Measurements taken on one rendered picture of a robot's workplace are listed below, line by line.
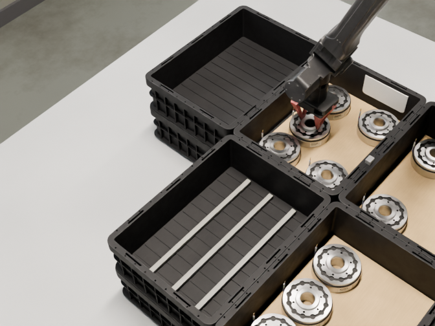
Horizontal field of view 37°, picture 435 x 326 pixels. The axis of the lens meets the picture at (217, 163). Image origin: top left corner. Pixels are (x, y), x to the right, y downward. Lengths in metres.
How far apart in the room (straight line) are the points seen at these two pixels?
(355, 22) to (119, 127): 0.84
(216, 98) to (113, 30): 1.68
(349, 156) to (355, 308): 0.41
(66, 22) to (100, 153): 1.72
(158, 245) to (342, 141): 0.54
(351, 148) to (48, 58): 1.96
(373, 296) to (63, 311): 0.70
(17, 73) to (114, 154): 1.49
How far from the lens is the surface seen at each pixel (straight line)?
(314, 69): 1.45
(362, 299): 1.40
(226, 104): 1.73
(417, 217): 1.54
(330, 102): 1.55
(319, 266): 1.39
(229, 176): 1.56
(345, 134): 1.67
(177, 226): 1.48
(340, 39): 1.36
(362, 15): 1.27
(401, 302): 1.42
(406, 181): 1.60
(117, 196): 1.71
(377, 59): 2.10
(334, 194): 1.42
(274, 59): 1.86
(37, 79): 3.17
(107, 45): 3.27
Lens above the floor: 2.05
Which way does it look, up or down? 50 degrees down
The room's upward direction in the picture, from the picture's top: 2 degrees counter-clockwise
